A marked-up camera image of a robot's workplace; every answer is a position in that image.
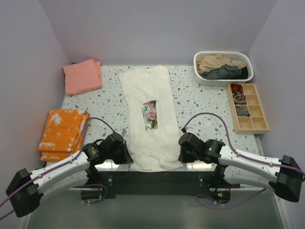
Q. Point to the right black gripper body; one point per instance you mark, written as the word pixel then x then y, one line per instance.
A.
pixel 182 152

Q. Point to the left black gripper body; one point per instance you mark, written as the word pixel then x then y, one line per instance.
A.
pixel 126 154

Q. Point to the white floral print t-shirt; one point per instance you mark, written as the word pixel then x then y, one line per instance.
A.
pixel 152 120

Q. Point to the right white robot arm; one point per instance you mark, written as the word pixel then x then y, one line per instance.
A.
pixel 283 176

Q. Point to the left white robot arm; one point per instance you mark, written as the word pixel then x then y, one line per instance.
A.
pixel 27 189

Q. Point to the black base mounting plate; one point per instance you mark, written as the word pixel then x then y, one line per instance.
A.
pixel 159 183

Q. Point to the folded orange tie-dye t-shirt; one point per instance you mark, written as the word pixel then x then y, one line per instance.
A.
pixel 62 134

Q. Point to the dark grey socks in tray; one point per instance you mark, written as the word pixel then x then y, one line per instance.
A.
pixel 242 112

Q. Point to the wooden compartment organizer tray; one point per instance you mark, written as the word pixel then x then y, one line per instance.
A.
pixel 256 124

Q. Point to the black white patterned socks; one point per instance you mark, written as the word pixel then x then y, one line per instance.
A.
pixel 239 98

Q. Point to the red black patterned socks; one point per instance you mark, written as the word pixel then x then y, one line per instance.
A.
pixel 236 88

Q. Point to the folded pink t-shirt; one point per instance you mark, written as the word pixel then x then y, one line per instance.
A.
pixel 82 77

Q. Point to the white plastic laundry basket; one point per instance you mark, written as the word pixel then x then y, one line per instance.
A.
pixel 231 55

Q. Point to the dark grey garment in basket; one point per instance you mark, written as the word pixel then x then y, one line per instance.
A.
pixel 227 72

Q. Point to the beige garment in basket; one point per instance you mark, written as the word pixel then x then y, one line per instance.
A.
pixel 209 63

